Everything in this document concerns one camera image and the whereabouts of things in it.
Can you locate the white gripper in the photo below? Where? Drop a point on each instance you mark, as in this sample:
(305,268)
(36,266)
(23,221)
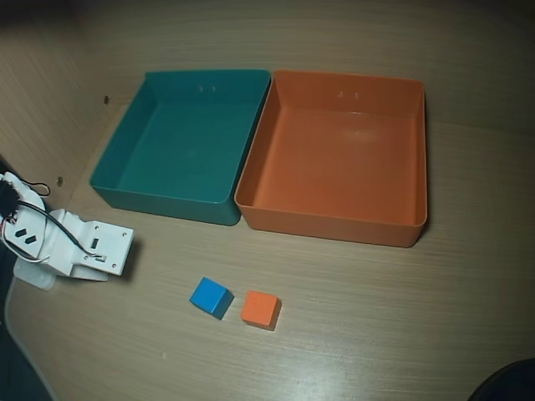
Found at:
(85,271)

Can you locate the blue cube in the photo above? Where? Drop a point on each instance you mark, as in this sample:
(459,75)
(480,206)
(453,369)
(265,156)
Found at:
(209,298)

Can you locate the orange cube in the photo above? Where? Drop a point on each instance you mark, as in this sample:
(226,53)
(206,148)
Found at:
(259,309)

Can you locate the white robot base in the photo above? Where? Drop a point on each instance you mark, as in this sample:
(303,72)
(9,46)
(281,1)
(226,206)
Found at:
(35,277)

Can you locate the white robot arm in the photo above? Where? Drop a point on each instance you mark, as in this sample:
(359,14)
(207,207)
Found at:
(26,236)

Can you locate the teal plastic box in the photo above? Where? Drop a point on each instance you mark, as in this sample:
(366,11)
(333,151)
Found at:
(184,138)

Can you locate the orange plastic box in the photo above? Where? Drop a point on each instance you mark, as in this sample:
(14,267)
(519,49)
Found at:
(334,167)

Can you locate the dark round object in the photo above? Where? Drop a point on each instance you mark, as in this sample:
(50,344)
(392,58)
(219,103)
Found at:
(507,382)

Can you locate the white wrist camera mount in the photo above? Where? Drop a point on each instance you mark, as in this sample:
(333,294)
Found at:
(106,246)

